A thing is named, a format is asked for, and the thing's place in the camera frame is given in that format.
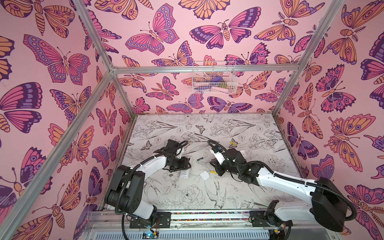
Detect white remote with display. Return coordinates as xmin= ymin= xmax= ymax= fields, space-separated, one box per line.
xmin=180 ymin=169 xmax=190 ymax=179

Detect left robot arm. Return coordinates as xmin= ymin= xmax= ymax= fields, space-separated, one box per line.
xmin=104 ymin=140 xmax=192 ymax=228

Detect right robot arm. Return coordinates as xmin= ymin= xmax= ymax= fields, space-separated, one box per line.
xmin=210 ymin=147 xmax=358 ymax=233

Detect purple item in basket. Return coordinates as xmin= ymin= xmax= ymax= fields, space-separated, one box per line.
xmin=210 ymin=76 xmax=225 ymax=86

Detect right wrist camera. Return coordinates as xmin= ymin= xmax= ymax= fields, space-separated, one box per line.
xmin=211 ymin=147 xmax=226 ymax=165

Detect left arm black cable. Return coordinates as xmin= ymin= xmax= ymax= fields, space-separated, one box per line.
xmin=114 ymin=139 xmax=190 ymax=240

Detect white wire basket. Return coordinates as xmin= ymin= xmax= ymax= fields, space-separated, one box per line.
xmin=191 ymin=61 xmax=238 ymax=95

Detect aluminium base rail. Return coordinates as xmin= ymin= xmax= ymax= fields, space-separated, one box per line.
xmin=86 ymin=209 xmax=334 ymax=231

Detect white vented cable duct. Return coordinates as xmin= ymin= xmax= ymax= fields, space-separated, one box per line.
xmin=85 ymin=230 xmax=270 ymax=240

